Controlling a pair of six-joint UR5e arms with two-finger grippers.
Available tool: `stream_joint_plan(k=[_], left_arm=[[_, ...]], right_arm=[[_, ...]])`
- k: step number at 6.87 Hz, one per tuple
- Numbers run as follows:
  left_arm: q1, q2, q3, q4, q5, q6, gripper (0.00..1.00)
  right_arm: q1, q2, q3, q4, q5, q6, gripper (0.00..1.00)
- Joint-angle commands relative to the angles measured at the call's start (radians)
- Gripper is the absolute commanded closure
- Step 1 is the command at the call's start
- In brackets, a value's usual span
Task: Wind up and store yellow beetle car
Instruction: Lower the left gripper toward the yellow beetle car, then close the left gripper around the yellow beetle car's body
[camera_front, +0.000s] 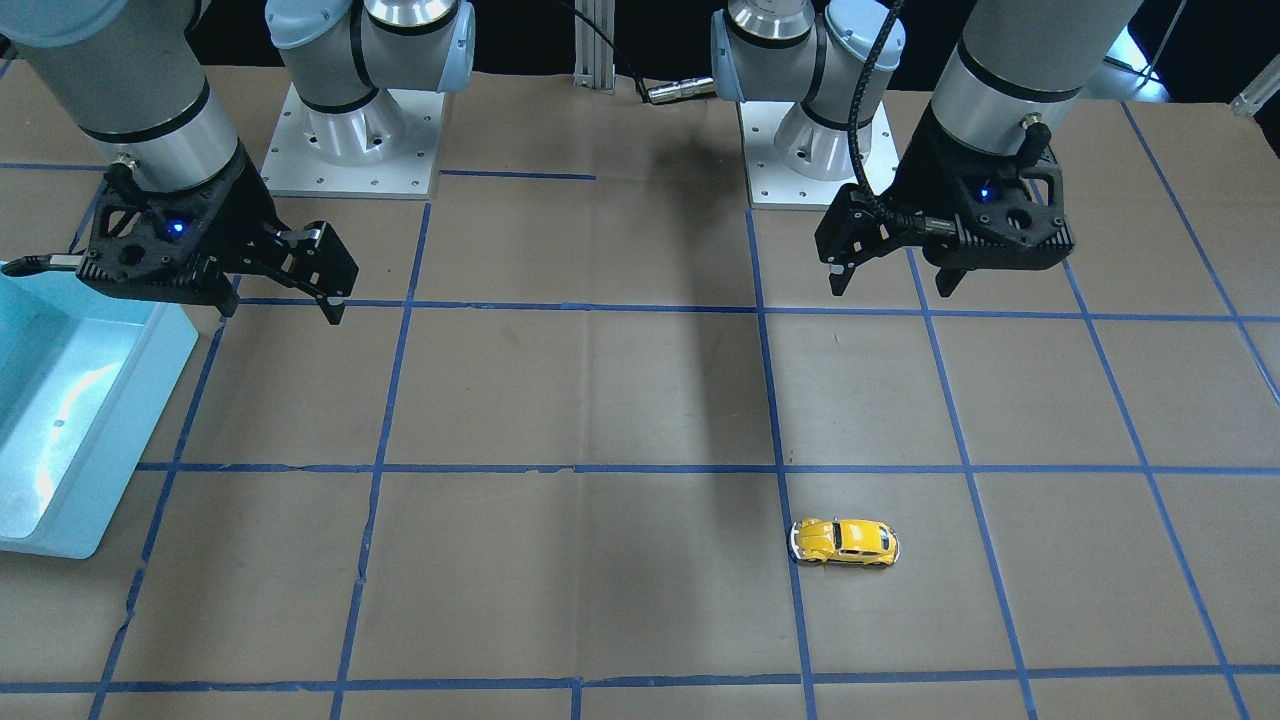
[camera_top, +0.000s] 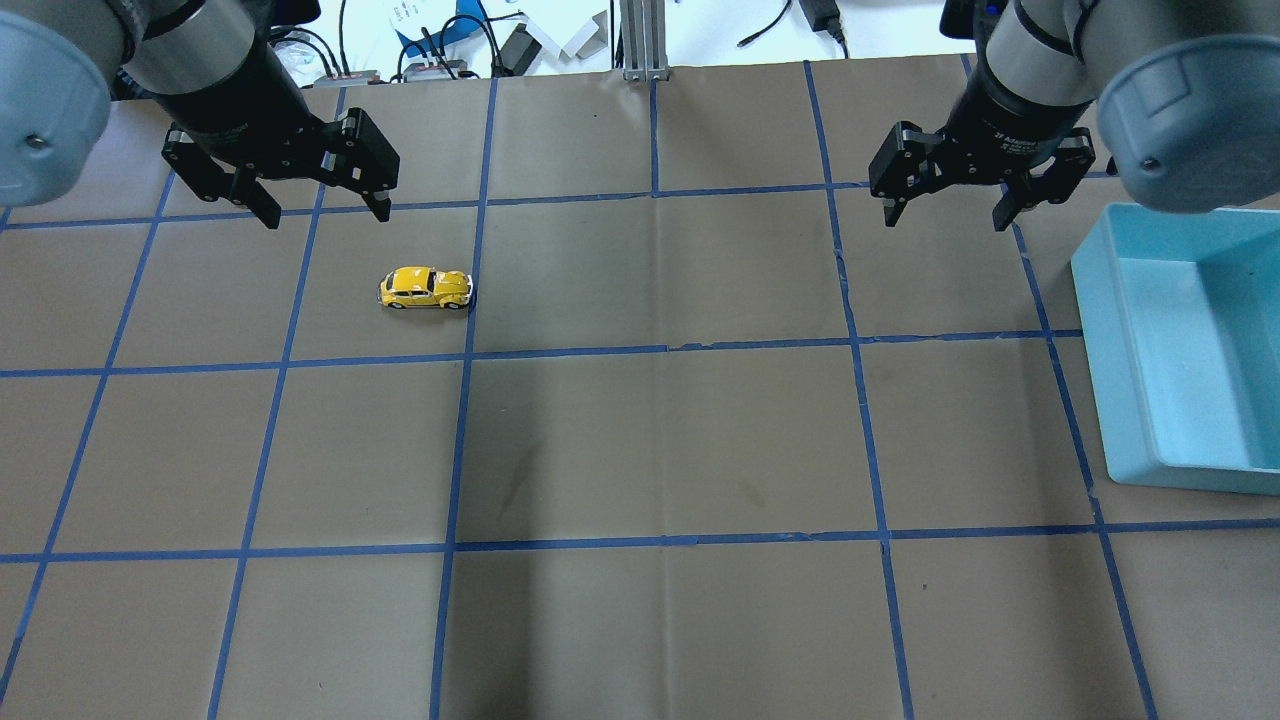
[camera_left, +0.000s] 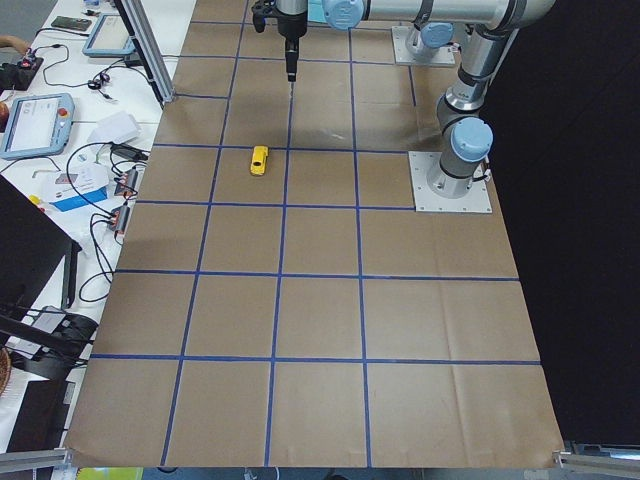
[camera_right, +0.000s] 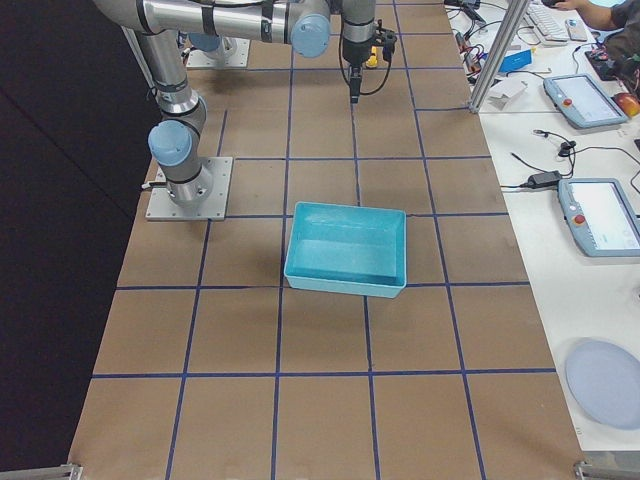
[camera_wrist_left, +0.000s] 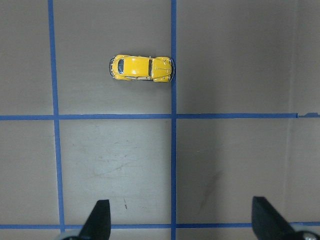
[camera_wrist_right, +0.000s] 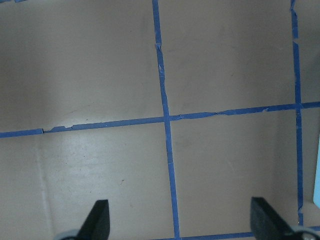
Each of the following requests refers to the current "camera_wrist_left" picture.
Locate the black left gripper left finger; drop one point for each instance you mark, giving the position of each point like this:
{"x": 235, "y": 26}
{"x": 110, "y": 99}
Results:
{"x": 98, "y": 224}

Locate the yellow toy beetle car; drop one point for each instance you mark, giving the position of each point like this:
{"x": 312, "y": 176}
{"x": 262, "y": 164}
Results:
{"x": 142, "y": 68}

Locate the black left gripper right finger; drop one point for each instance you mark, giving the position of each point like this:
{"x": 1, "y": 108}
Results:
{"x": 267, "y": 223}

